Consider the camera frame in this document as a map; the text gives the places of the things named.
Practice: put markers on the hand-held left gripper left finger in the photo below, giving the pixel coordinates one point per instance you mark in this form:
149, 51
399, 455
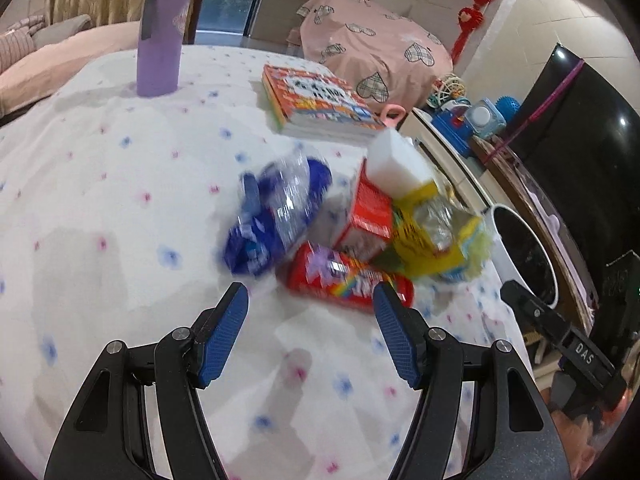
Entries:
222, 337

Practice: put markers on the pink kettlebell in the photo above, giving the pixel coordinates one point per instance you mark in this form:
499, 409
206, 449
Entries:
389, 117

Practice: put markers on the pink sofa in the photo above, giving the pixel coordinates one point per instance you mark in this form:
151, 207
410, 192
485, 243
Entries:
75, 55

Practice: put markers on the black television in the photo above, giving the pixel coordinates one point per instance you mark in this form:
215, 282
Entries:
575, 160

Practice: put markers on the white bin with black liner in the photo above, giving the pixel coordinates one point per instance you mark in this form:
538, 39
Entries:
505, 250

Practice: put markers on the pink heart print blanket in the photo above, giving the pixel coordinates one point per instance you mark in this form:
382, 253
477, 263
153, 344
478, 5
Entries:
375, 45

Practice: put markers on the wooden frame balcony door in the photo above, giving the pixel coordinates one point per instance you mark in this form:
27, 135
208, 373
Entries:
225, 0

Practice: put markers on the purple water bottle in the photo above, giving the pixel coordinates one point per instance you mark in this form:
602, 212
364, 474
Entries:
160, 55

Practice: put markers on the striped pink cushion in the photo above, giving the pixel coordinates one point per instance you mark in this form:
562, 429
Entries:
20, 40

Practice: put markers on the white television cabinet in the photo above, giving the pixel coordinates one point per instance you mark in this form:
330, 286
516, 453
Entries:
460, 172

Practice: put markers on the yellow wrapper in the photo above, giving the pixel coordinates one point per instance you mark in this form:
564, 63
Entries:
415, 240

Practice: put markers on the red hanging knot decoration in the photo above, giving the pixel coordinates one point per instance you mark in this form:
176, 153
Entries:
472, 17

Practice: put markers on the red candy packet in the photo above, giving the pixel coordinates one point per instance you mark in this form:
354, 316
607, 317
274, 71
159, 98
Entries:
330, 272

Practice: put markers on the blue spiky ball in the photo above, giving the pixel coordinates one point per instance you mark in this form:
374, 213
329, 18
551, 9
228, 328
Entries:
507, 109

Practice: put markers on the red cardboard box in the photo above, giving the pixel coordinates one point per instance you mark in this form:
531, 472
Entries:
370, 210

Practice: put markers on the pink thin hoop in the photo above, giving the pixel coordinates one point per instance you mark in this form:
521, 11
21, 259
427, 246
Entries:
540, 110

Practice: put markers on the light green packet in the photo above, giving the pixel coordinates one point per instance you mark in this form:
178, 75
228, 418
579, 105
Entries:
475, 247

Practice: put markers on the white foam block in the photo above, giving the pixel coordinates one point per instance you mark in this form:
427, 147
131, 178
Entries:
400, 160

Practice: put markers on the blue toy machine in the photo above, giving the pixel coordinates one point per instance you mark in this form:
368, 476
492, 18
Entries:
450, 127

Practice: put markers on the blue plastic wrapper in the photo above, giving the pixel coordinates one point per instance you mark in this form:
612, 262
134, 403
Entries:
255, 240

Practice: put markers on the brown marble shelf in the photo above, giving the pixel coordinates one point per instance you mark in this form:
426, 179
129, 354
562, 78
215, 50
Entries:
520, 185

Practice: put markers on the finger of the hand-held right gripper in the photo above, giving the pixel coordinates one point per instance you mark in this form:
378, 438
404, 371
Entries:
535, 312

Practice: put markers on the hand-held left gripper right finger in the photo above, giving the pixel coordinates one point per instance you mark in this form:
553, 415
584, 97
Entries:
395, 337

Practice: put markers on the toy ferris wheel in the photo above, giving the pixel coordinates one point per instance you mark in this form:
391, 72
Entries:
447, 89

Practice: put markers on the orange picture book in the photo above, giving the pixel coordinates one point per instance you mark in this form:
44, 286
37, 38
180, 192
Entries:
320, 97

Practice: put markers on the light blue cube toy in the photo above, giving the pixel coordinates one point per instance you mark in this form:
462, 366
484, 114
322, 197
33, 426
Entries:
485, 117

